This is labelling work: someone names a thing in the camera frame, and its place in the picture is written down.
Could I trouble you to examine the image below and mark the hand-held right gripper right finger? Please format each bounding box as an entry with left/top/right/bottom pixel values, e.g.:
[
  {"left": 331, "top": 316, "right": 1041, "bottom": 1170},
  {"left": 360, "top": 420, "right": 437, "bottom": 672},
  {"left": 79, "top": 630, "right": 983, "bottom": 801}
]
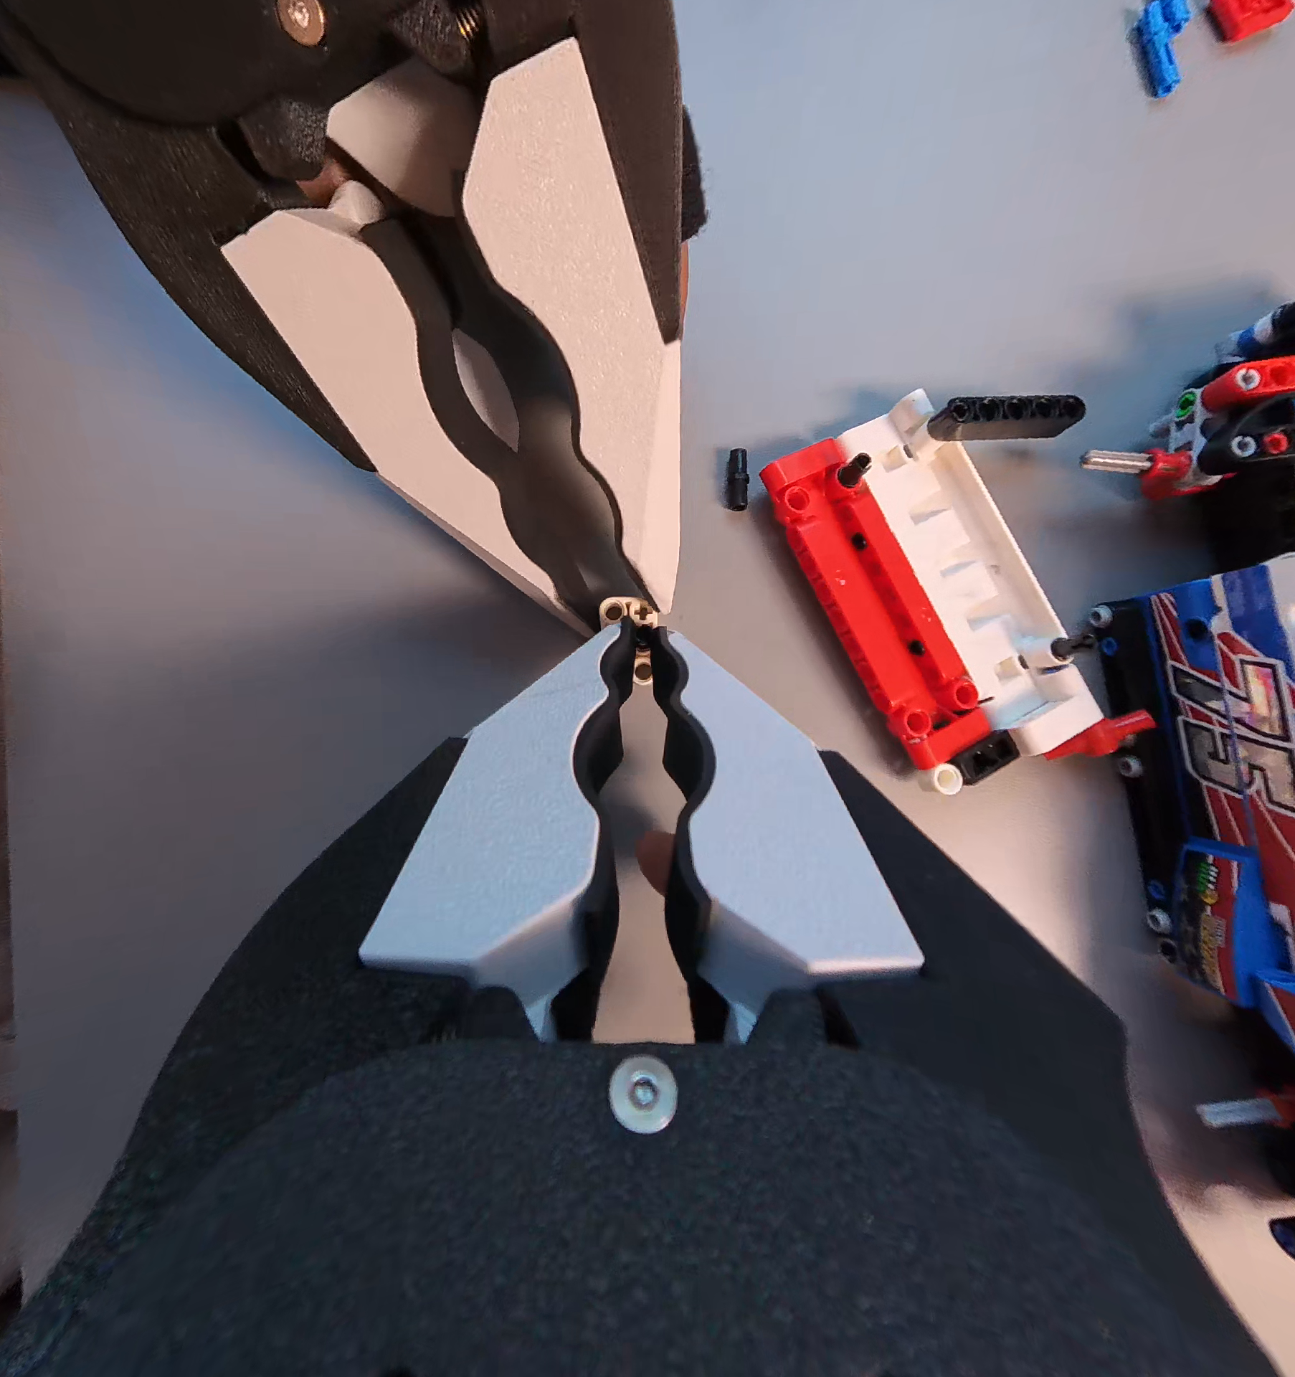
[{"left": 649, "top": 621, "right": 926, "bottom": 1043}]

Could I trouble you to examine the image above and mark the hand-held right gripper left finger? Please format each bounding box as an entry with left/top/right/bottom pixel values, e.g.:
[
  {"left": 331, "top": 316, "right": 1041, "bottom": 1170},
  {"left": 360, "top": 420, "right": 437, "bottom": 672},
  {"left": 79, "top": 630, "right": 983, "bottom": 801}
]
[{"left": 360, "top": 621, "right": 636, "bottom": 1043}]

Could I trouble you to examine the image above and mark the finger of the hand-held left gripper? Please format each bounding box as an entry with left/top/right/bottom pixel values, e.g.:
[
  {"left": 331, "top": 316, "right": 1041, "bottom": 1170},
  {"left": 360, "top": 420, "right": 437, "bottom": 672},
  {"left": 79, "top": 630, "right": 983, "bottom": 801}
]
[
  {"left": 458, "top": 38, "right": 683, "bottom": 617},
  {"left": 221, "top": 180, "right": 611, "bottom": 638}
]

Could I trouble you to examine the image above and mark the white lego connector block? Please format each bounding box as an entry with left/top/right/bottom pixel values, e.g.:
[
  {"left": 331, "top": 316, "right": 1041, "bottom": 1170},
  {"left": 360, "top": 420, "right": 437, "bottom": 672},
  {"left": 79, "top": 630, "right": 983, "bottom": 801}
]
[{"left": 598, "top": 594, "right": 663, "bottom": 687}]

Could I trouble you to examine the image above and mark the red white lego subassembly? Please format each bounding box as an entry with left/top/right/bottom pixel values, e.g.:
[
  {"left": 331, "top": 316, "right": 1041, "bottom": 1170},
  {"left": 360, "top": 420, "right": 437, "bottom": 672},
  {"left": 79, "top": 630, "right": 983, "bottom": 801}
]
[{"left": 759, "top": 390, "right": 1157, "bottom": 797}]

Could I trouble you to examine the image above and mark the blue white lego race car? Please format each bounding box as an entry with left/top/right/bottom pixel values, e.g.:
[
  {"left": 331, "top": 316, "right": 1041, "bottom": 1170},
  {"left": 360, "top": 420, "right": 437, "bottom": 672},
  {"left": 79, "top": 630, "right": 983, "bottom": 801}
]
[{"left": 1077, "top": 282, "right": 1295, "bottom": 1335}]

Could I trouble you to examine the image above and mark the red square lego plate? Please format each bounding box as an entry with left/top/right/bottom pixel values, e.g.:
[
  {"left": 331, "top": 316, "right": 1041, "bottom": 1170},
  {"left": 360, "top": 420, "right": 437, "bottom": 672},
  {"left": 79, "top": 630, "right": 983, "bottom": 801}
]
[{"left": 1206, "top": 0, "right": 1295, "bottom": 43}]

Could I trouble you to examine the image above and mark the cluster of blue black pegs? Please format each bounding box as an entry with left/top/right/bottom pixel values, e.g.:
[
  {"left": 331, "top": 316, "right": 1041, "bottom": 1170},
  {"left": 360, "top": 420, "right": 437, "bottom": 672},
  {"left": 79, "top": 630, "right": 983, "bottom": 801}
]
[{"left": 1130, "top": 0, "right": 1196, "bottom": 100}]

